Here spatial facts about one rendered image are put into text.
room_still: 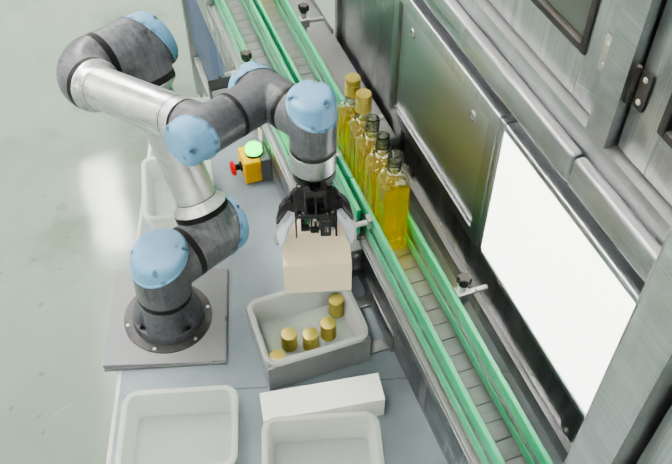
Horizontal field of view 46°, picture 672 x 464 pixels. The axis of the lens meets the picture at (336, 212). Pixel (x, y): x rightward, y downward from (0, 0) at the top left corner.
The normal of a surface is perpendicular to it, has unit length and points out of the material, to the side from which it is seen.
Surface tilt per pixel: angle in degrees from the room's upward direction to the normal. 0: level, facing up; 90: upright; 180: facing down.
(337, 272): 90
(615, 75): 90
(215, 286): 3
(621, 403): 90
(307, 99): 1
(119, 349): 3
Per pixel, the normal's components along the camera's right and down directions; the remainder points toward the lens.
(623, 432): -0.94, 0.24
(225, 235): 0.67, 0.15
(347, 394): 0.00, -0.69
